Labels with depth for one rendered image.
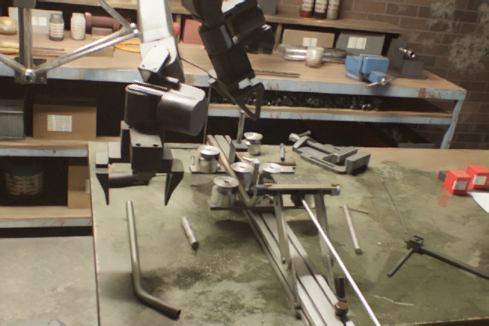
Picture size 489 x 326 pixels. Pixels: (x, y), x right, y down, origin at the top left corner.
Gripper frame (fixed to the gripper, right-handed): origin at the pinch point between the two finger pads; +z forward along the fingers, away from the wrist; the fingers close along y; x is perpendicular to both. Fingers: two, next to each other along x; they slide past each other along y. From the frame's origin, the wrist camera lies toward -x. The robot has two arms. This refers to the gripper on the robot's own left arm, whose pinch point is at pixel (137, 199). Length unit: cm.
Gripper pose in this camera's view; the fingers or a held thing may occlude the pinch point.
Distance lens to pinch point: 97.1
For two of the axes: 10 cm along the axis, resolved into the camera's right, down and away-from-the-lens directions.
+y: 9.6, 0.2, 2.6
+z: -1.3, 9.1, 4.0
